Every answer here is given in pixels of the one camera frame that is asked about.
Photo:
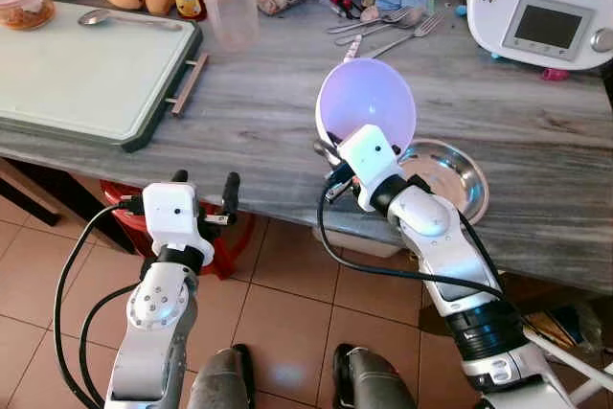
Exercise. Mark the purple plastic bowl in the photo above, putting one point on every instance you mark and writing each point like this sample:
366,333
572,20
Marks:
369,98

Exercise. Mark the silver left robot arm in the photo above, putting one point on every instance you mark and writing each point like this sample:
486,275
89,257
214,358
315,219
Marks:
153,332

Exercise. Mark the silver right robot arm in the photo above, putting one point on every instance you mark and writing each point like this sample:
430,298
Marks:
460,265

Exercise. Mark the stainless steel plate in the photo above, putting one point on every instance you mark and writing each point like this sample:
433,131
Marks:
450,179

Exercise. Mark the metal fork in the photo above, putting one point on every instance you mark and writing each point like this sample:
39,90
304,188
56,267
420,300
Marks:
407,37

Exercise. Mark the pale green cutting board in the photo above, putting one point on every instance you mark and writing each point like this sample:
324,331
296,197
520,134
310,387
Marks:
86,74

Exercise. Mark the clear plastic pitcher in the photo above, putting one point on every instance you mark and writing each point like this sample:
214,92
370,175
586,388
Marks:
228,2

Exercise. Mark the large metal spoon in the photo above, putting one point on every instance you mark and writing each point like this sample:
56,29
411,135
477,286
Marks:
96,17

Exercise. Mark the grey robot right leg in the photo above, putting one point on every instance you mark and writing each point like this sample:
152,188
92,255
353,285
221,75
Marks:
374,380

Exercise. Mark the striped cloth bag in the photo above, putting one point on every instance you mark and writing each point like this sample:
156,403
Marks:
556,328

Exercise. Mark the white metal rack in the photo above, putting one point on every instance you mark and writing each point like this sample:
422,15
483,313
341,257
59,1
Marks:
575,366

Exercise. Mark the white kitchen cooking machine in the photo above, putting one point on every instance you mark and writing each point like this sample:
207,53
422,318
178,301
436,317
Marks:
536,7

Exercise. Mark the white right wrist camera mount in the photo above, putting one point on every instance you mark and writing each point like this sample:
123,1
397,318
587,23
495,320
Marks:
372,162

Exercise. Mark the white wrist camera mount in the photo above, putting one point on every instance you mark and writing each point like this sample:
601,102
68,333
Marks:
372,162
172,217

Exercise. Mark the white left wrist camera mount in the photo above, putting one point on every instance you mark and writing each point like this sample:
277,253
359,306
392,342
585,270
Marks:
172,217

